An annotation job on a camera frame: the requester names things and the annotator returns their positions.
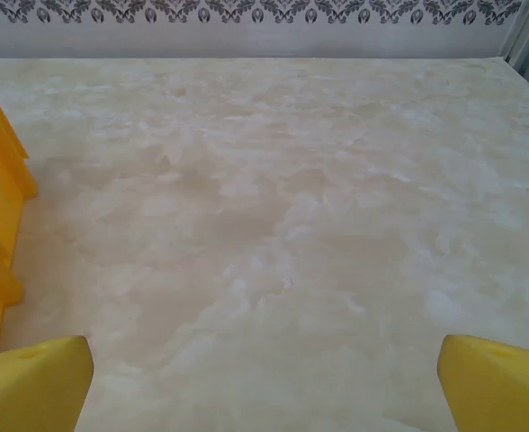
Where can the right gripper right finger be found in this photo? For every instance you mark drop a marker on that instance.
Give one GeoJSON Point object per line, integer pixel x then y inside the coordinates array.
{"type": "Point", "coordinates": [498, 391]}

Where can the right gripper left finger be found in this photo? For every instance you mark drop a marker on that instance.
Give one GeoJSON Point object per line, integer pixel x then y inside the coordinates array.
{"type": "Point", "coordinates": [30, 387]}

